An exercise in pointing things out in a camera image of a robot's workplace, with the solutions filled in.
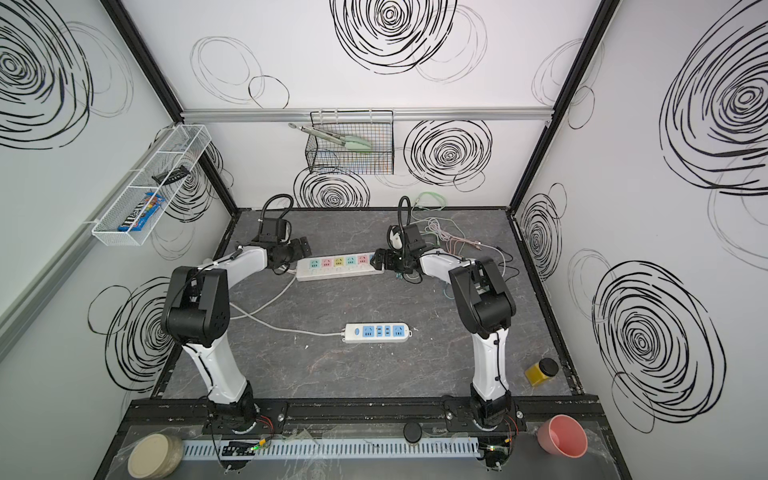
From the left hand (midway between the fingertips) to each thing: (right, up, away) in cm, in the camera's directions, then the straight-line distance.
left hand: (303, 249), depth 101 cm
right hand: (+27, -4, -2) cm, 27 cm away
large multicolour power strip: (+11, -6, -1) cm, 13 cm away
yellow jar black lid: (+67, -29, -27) cm, 78 cm away
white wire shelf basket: (-33, +22, -19) cm, 44 cm away
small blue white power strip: (+26, -23, -16) cm, 38 cm away
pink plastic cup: (+69, -42, -32) cm, 87 cm away
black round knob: (+34, -37, -38) cm, 63 cm away
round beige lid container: (-21, -43, -37) cm, 60 cm away
